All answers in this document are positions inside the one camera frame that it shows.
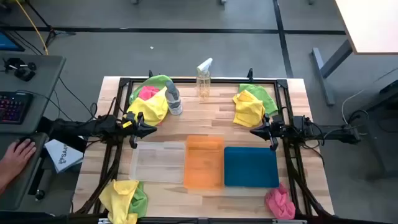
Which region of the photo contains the grey desk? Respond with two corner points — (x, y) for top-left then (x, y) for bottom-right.
(0, 51), (67, 134)

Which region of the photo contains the person's forearm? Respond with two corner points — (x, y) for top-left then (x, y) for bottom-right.
(0, 174), (13, 195)

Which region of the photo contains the blue screen monitor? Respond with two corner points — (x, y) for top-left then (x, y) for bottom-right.
(0, 29), (25, 52)

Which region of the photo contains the blue plastic bin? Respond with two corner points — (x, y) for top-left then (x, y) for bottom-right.
(223, 146), (280, 189)

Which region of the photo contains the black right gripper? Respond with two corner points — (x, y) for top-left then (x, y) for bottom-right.
(249, 113), (292, 151)

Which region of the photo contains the white cable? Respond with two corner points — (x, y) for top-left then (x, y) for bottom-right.
(341, 89), (365, 125)

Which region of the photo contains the white printed cardboard box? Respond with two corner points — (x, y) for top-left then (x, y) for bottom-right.
(44, 139), (85, 174)

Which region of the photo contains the grey keyboard tray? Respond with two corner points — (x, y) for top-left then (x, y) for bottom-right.
(0, 132), (49, 211)

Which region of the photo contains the dark grey cabinet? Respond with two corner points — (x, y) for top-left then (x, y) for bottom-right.
(362, 79), (398, 183)

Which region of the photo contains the black cable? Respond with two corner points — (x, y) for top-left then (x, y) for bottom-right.
(57, 76), (98, 123)

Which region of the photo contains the green microfiber towel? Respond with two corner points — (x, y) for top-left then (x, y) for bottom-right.
(127, 182), (149, 218)
(238, 83), (279, 116)
(129, 74), (174, 105)

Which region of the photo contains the white table top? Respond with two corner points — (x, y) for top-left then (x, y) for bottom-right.
(334, 0), (398, 55)

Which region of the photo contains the person's hand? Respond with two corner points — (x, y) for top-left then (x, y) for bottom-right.
(0, 138), (37, 184)

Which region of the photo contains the black metal table frame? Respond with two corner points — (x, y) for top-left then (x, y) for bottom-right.
(73, 76), (335, 224)

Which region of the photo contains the orange translucent plastic bin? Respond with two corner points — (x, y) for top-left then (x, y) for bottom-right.
(183, 135), (225, 190)

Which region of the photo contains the clear spray bottle white head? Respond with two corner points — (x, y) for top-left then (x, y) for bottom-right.
(195, 57), (214, 100)

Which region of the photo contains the black tripod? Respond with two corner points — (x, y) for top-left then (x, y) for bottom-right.
(24, 0), (76, 48)

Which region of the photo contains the clear plastic bin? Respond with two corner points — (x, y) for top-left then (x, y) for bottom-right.
(128, 141), (187, 184)

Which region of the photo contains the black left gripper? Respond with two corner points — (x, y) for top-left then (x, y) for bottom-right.
(123, 111), (158, 149)

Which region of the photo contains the grey table leg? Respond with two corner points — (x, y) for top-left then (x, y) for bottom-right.
(312, 39), (354, 106)

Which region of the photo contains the pink microfiber towel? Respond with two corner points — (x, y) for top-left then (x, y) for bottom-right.
(138, 85), (160, 101)
(264, 182), (297, 220)

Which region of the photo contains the black backlit keyboard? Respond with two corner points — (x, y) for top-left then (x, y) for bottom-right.
(0, 91), (34, 125)

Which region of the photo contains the yellow microfiber towel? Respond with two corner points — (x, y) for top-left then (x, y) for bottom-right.
(232, 90), (266, 128)
(126, 86), (170, 127)
(98, 179), (140, 224)

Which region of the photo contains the yellow cable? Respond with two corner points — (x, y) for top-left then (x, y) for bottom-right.
(15, 0), (49, 56)

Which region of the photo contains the black desk clamp mount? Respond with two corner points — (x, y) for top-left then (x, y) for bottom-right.
(2, 57), (37, 82)

